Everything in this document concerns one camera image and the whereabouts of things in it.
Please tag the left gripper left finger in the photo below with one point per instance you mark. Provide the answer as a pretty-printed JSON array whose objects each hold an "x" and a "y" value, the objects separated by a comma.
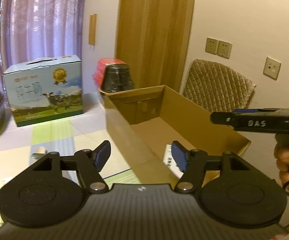
[{"x": 54, "y": 188}]

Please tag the white speckled spoon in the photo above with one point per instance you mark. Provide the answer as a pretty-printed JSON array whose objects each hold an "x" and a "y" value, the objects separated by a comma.
[{"x": 40, "y": 150}]

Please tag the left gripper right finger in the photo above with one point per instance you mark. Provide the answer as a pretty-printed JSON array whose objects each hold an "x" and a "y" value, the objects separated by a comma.
[{"x": 228, "y": 188}]

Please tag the white ointment box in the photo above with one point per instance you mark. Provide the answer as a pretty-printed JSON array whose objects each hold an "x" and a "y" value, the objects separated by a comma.
[{"x": 170, "y": 162}]

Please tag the open cardboard box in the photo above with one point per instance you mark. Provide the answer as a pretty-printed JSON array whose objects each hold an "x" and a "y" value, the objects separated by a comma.
[{"x": 142, "y": 122}]

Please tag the blue milk carton box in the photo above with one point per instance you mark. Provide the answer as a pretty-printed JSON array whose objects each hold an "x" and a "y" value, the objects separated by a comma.
[{"x": 44, "y": 89}]

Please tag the quilted brown chair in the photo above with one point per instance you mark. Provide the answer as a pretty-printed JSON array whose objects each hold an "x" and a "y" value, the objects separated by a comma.
[{"x": 216, "y": 87}]

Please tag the single wall outlet plate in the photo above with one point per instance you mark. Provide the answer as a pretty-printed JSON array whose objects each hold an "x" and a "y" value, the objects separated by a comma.
[{"x": 271, "y": 68}]

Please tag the person's right hand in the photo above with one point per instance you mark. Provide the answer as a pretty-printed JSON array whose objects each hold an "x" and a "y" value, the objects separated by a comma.
[{"x": 282, "y": 162}]

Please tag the purple curtain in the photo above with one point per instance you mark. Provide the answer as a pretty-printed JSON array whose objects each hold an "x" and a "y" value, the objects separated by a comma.
[{"x": 31, "y": 29}]

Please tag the wooden door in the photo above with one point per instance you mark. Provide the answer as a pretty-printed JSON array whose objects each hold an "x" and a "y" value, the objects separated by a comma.
[{"x": 152, "y": 37}]

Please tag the wooden wall strip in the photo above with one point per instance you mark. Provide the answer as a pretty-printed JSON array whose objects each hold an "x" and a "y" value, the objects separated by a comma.
[{"x": 92, "y": 29}]

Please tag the silver foil pouch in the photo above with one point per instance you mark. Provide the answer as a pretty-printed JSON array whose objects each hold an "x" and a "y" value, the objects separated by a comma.
[{"x": 37, "y": 156}]

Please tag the right black wrapped bowl stack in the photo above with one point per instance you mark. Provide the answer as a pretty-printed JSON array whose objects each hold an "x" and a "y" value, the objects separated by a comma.
[{"x": 112, "y": 75}]

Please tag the double wall socket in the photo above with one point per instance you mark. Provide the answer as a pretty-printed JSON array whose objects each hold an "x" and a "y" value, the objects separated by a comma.
[{"x": 216, "y": 47}]

